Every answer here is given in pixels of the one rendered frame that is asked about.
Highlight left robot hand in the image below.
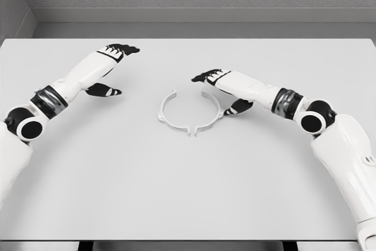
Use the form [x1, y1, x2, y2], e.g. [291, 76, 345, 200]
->
[66, 43, 141, 98]

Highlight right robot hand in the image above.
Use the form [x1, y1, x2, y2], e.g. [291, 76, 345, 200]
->
[191, 69, 273, 117]

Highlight white half-ring pipe clamp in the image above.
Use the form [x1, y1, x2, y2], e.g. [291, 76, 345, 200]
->
[157, 86, 191, 137]
[193, 85, 224, 138]

